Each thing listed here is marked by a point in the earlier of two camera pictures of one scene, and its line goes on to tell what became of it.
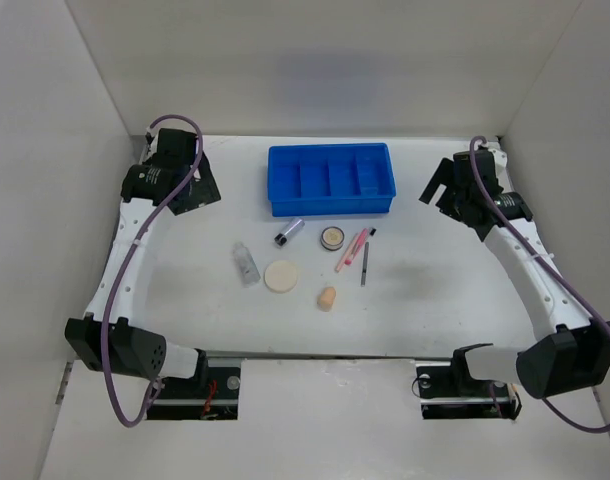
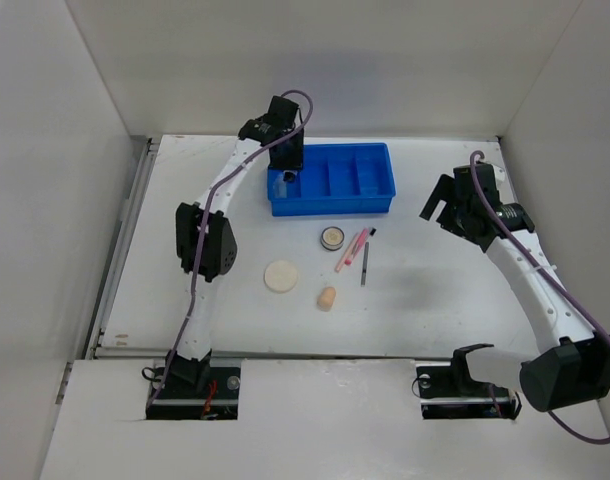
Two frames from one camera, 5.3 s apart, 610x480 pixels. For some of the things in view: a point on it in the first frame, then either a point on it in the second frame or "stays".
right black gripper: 443,175 -> 445,190
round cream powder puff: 281,276 stays
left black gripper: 203,190 -> 293,163
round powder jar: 332,238 stays
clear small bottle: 246,264 -> 280,187
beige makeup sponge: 326,300 stays
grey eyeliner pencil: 365,263 stays
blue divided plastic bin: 325,179 stays
